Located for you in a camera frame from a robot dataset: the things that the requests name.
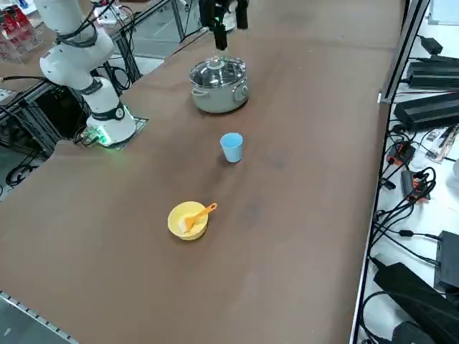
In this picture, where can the orange black power strip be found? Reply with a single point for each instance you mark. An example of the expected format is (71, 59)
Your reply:
(401, 154)

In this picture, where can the aluminium frame post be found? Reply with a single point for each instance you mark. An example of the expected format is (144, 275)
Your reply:
(405, 46)

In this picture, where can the aluminium rail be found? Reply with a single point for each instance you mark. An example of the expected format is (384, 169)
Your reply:
(21, 308)

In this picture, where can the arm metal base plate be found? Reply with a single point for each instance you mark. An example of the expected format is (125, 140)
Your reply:
(141, 123)

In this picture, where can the clear acrylic rack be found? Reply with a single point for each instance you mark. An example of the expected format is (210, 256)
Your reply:
(18, 46)

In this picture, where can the yellow plastic bowl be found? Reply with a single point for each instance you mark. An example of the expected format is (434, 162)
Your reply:
(177, 222)

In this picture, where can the black power supply brick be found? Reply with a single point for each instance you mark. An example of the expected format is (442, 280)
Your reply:
(434, 75)
(426, 111)

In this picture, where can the grey electric cooking pot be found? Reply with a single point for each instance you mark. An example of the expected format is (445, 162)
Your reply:
(218, 102)

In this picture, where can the large black power adapter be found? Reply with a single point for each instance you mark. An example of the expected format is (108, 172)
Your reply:
(405, 286)

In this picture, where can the black metal frame stand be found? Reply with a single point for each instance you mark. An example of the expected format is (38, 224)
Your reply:
(54, 107)

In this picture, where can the blue plastic cup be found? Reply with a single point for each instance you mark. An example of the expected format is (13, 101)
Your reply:
(233, 152)

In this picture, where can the printed paper card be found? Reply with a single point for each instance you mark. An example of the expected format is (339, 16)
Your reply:
(435, 138)

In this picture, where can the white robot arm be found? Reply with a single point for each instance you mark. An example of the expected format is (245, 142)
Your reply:
(71, 53)
(231, 21)

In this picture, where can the black electronics box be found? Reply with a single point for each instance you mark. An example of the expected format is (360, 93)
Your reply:
(448, 258)

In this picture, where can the small black power adapter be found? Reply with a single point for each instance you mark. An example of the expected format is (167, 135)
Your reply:
(432, 44)

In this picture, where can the glass pot lid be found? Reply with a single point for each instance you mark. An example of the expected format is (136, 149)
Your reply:
(215, 75)

